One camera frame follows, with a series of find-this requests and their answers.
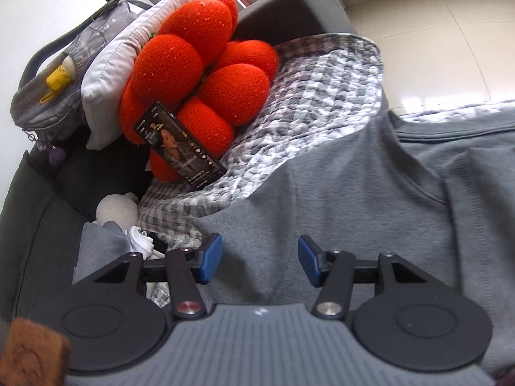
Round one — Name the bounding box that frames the dark grey sofa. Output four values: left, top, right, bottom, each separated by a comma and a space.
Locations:
0, 0, 357, 322

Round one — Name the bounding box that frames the grey checked quilted blanket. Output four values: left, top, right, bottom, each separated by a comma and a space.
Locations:
137, 32, 515, 306

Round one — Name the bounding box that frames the yellow clip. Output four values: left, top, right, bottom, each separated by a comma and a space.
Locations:
39, 64, 75, 103

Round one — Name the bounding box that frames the brown fuzzy cloth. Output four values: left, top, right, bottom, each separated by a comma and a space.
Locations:
0, 317, 71, 386

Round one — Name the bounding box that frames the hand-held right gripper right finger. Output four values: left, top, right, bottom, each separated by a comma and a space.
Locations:
297, 235, 433, 318

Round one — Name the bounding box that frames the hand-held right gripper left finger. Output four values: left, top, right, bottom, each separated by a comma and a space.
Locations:
94, 232, 224, 318

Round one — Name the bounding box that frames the white sock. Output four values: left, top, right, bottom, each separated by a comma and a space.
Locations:
125, 225, 155, 256

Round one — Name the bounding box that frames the grey backpack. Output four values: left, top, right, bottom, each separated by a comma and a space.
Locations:
10, 0, 162, 141

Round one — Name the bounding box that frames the red pumpkin cushion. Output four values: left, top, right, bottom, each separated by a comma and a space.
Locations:
120, 0, 280, 181

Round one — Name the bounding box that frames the grey folded cloth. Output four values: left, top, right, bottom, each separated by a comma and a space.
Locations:
72, 221, 129, 286

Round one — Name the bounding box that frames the white plush toy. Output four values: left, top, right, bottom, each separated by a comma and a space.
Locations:
96, 192, 139, 226

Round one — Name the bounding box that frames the grey t-shirt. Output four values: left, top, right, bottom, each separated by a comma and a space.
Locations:
193, 110, 515, 379

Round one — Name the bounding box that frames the purple pompom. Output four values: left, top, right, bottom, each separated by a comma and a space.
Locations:
38, 141, 66, 167

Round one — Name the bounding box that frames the white pillow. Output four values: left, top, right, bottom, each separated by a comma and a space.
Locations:
80, 0, 196, 151

